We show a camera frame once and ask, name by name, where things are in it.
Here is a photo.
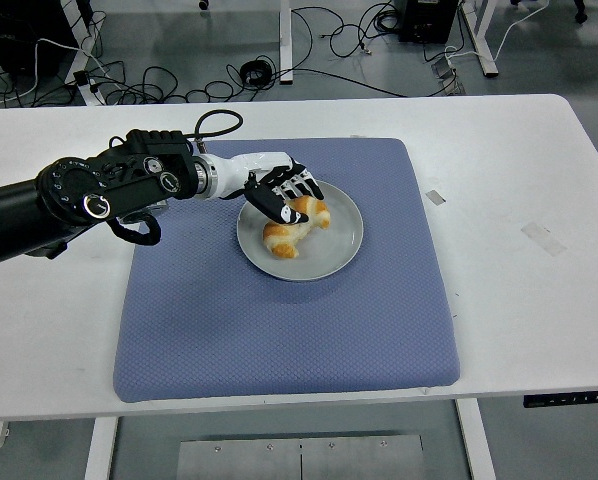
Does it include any looped black floor cable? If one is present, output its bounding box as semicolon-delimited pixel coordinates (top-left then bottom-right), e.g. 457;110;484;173
328;0;403;59

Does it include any black computer case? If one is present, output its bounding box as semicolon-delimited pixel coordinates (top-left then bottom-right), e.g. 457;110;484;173
397;0;459;44

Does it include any grey round plate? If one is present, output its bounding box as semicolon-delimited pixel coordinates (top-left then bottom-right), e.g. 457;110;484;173
236;178;365;282

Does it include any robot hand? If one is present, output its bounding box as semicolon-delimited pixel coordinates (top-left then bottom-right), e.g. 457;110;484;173
213;151;326;225

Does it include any white desk leg with foot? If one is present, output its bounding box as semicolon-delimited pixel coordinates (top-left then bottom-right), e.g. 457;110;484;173
461;0;500;78

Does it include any blue quilted mat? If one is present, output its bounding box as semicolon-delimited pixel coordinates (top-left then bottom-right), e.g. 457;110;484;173
112;137;462;404

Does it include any long black floor cable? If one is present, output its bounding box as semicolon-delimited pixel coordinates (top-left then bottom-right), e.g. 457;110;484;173
273;67;410;99

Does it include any croissant bread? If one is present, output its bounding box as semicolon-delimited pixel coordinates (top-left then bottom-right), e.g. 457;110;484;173
262;195;331;260

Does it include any black table control panel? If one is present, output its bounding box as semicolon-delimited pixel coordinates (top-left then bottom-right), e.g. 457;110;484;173
522;389;598;409

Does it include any white table leg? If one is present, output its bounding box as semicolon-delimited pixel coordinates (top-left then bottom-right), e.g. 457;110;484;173
83;416;120;480
454;398;498;480

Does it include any thin white floor cable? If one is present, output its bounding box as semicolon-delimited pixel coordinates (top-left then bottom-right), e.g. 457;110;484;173
0;38;110;109

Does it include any coiled black cable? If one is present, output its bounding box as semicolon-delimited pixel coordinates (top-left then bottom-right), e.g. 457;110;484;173
239;59;274;86

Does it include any large clear tape piece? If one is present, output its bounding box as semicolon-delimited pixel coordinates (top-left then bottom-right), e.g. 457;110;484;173
520;221;567;257

